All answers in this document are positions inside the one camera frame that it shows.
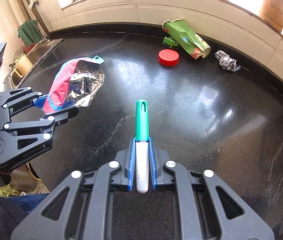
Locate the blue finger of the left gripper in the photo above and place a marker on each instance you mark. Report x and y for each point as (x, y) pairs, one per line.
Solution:
(62, 116)
(40, 101)

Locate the silver foil ball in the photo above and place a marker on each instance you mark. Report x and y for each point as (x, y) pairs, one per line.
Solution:
(226, 62)

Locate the stainless steel sink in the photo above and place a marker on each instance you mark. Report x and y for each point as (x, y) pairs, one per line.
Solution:
(36, 55)

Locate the green dish cloth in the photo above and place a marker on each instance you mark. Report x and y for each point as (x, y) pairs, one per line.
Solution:
(29, 33)

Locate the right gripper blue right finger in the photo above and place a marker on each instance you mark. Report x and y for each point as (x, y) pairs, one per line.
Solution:
(152, 160)

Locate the pink blue foil snack bag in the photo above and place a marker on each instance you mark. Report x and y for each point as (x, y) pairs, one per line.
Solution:
(75, 84)

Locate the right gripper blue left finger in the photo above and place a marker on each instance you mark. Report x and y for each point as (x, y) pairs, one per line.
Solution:
(131, 167)

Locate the green crushed drink carton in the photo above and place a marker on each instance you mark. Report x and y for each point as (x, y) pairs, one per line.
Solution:
(181, 34)

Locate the brass pot in sink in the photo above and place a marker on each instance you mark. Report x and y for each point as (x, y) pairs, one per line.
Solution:
(22, 65)

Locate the red round plastic lid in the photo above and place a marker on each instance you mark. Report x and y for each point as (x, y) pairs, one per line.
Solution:
(168, 57)

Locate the wooden cylinder container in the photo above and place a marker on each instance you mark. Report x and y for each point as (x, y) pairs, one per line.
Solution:
(271, 11)

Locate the green capped white marker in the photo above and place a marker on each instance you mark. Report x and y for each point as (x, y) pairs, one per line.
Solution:
(142, 146)

